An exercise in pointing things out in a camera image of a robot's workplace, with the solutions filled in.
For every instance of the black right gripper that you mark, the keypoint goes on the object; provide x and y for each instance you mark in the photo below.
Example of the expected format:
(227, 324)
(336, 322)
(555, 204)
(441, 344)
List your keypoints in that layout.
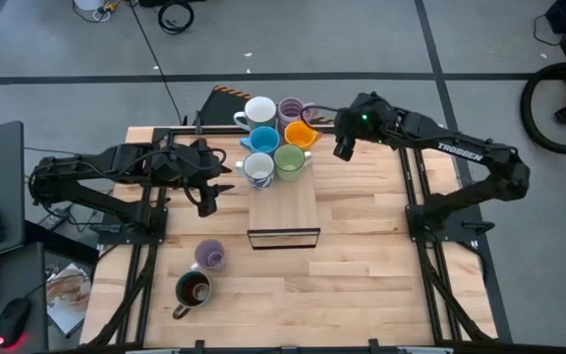
(361, 118)

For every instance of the dark green brown mug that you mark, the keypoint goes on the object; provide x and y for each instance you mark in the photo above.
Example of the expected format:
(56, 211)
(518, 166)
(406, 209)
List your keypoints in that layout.
(192, 290)

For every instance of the wooden shelf black metal legs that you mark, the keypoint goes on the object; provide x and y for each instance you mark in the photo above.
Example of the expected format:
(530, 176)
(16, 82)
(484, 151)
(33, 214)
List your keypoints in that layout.
(283, 206)

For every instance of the orange vacuum cleaner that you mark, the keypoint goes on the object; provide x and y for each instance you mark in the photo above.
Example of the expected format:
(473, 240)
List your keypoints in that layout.
(526, 113)

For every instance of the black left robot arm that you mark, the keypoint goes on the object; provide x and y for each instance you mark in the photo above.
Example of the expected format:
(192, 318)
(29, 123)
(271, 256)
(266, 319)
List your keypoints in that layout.
(91, 164)

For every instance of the black computer mouse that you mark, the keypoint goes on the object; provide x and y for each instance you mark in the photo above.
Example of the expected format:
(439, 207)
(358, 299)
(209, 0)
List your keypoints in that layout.
(13, 322)

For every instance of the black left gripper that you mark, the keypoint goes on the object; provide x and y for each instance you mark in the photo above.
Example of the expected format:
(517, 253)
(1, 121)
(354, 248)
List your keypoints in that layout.
(199, 164)

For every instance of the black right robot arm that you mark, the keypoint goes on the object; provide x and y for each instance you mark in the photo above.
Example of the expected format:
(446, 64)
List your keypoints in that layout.
(460, 150)

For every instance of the white blue patterned mug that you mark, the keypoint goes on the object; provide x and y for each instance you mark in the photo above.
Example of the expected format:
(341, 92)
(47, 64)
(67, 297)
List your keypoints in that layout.
(258, 167)

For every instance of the orange mug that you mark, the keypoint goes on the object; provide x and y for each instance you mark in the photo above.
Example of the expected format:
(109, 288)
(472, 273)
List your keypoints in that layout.
(299, 133)

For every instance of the white bucket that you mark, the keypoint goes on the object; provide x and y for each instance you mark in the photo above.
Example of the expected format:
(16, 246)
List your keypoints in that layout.
(89, 4)

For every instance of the lavender ribbed mug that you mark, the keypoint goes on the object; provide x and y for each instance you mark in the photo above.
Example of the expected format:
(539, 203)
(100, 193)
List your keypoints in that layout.
(290, 109)

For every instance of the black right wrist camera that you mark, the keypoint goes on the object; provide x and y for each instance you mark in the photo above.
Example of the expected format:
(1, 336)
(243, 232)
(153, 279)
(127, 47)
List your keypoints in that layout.
(344, 148)

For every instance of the black aluminium table frame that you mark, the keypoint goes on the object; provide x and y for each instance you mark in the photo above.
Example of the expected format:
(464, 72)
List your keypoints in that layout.
(425, 275)

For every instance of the light blue mug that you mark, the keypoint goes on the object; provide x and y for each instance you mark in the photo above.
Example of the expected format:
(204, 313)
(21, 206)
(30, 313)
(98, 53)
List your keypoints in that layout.
(263, 139)

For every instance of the black ramp orange stripes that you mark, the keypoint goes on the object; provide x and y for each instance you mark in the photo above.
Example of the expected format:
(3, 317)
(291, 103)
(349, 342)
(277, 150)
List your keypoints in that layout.
(221, 108)

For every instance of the papers under desk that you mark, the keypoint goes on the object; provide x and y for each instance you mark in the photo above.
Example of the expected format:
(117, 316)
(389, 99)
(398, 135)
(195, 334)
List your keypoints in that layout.
(69, 295)

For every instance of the small purple mug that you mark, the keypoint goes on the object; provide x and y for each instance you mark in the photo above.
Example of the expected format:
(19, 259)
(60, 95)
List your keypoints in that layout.
(209, 255)

